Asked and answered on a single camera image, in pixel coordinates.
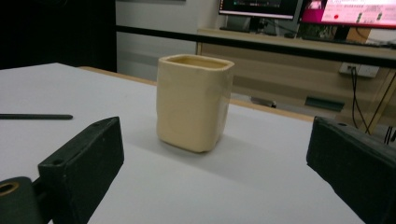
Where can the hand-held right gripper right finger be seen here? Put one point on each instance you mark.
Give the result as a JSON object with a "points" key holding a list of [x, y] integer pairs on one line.
{"points": [[358, 161]]}

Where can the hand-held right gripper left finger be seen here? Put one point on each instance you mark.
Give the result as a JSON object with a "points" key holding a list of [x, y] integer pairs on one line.
{"points": [[84, 161]]}

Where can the black pen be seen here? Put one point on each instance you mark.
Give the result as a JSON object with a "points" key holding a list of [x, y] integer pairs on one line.
{"points": [[34, 117]]}

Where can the cream square pen holder cup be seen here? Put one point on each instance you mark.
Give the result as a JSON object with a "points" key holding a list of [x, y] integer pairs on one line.
{"points": [[190, 109]]}

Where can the white power strip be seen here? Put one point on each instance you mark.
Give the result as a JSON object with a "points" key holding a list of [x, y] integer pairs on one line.
{"points": [[362, 70]]}

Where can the white and black floor device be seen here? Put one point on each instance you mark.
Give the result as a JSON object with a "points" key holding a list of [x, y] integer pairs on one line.
{"points": [[263, 102]]}

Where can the light wooden desk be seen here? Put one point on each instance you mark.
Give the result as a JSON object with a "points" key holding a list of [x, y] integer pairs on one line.
{"points": [[280, 74]]}

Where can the black keyboard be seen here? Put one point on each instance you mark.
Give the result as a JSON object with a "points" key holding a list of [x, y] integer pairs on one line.
{"points": [[342, 40]]}

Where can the black curtain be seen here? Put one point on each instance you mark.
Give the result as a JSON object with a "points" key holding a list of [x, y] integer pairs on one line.
{"points": [[56, 31]]}

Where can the pink-screen computer monitor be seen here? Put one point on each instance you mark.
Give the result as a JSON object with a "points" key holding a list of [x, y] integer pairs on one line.
{"points": [[351, 11]]}

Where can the dark-screen computer monitor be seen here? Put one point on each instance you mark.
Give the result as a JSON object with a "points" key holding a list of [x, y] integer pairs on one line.
{"points": [[258, 6]]}

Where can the green metal floor bracket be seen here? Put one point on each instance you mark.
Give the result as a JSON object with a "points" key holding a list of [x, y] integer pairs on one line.
{"points": [[323, 104]]}

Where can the black metal rail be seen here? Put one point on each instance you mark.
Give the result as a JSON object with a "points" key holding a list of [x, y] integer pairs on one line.
{"points": [[249, 42]]}

